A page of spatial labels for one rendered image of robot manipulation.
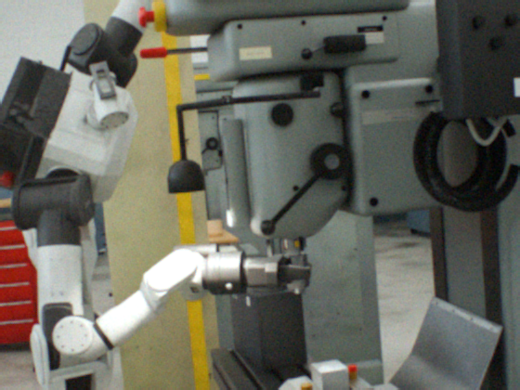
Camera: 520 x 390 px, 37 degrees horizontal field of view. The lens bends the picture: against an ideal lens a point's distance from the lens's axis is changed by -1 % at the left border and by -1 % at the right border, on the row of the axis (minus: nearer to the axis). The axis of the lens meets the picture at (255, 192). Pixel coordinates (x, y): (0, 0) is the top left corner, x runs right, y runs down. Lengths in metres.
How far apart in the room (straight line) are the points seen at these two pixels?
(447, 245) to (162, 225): 1.71
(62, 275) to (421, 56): 0.83
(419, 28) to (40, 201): 0.83
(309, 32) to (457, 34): 0.30
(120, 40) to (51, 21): 8.72
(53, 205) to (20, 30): 9.03
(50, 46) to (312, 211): 9.22
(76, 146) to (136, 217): 1.56
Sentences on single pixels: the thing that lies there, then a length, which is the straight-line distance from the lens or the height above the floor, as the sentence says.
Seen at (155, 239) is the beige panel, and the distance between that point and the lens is 3.30.
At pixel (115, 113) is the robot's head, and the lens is 1.69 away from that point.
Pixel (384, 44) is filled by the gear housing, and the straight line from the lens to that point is 1.54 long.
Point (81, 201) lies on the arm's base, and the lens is 1.65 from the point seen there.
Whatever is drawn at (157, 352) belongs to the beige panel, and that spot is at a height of 0.63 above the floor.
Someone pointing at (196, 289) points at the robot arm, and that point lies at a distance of 1.65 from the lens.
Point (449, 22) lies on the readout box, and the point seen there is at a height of 1.67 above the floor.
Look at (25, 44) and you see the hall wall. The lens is 10.63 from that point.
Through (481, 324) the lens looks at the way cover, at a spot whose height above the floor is 1.09.
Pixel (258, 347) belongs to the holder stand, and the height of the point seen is 1.00.
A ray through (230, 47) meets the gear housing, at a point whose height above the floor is 1.68.
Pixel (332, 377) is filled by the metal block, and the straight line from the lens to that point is 1.47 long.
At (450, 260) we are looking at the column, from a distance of 1.81.
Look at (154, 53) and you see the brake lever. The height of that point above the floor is 1.70.
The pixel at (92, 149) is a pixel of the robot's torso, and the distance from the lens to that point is 1.75.
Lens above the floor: 1.54
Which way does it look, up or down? 5 degrees down
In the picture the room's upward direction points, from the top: 5 degrees counter-clockwise
